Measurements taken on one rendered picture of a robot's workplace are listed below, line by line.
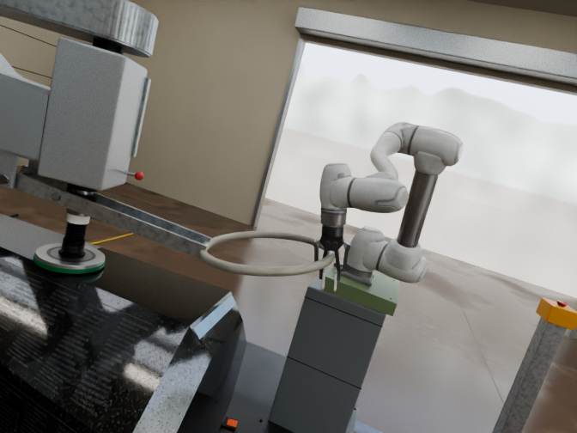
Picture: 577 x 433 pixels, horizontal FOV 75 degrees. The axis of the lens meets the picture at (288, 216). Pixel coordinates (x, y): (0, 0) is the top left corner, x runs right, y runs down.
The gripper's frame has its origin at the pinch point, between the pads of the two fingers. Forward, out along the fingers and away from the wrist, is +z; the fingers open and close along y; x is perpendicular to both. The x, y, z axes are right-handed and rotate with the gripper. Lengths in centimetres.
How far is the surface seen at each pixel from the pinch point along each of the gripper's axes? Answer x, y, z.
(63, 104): 26, 80, -56
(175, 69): -517, 324, -167
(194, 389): 36, 35, 24
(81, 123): 25, 75, -51
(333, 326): -46, 0, 41
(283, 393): -45, 23, 82
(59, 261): 25, 87, -6
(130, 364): 41, 52, 16
